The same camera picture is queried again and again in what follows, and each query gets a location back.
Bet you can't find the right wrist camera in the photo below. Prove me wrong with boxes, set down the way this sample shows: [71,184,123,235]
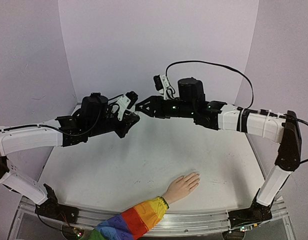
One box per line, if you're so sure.
[153,74,176,100]

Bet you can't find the glitter nail polish bottle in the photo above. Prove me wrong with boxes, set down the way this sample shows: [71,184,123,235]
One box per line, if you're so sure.
[129,112,140,119]

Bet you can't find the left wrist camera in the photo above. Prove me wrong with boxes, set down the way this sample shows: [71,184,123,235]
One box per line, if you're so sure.
[112,91,139,121]

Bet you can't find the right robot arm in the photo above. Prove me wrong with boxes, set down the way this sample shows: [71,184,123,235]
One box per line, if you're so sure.
[135,75,303,232]

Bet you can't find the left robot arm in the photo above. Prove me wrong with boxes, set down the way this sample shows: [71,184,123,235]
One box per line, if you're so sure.
[0,91,140,219]

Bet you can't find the black right camera cable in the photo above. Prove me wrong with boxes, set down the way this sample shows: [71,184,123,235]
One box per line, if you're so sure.
[165,61,255,110]

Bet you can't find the rainbow sleeve forearm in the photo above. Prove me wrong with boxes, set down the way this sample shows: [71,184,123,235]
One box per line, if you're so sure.
[88,196,169,240]

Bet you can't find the aluminium back table rail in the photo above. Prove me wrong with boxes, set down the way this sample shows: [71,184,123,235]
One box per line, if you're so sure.
[77,100,150,106]

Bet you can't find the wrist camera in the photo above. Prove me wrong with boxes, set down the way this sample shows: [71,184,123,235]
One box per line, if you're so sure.
[153,74,176,100]
[112,91,139,121]

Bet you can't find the mannequin hand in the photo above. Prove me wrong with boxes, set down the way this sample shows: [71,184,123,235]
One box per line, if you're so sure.
[162,172,200,205]

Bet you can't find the aluminium front rail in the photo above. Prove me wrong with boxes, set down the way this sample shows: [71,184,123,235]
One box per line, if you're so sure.
[8,197,295,240]

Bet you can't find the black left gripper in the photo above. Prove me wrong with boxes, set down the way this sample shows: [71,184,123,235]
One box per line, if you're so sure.
[89,106,140,139]

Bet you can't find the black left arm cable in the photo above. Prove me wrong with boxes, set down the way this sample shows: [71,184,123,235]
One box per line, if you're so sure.
[0,123,62,133]

